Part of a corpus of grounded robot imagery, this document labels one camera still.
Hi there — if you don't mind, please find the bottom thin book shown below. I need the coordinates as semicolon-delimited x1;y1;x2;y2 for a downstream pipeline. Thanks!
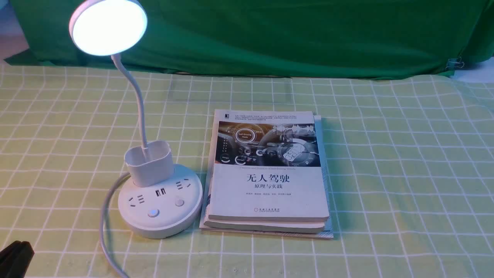
199;115;334;239

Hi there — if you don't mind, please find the white lamp power cable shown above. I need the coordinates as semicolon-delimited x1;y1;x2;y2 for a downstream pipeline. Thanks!
99;172;131;278

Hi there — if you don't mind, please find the top book autonomous driving cover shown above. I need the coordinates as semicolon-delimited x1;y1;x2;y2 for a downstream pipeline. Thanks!
209;109;330;222

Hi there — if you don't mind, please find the green checkered tablecloth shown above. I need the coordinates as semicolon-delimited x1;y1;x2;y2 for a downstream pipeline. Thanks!
0;64;494;278

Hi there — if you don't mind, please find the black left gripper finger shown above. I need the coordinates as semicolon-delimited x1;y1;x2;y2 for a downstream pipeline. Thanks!
0;241;35;278

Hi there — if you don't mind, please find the metal binder clip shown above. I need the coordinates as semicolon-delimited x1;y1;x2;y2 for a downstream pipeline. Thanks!
446;57;465;71

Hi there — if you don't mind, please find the white desk lamp with socket base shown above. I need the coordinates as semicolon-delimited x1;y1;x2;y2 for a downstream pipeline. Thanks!
69;0;203;239

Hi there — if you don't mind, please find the green backdrop cloth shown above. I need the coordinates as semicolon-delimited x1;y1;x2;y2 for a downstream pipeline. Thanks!
4;0;494;80

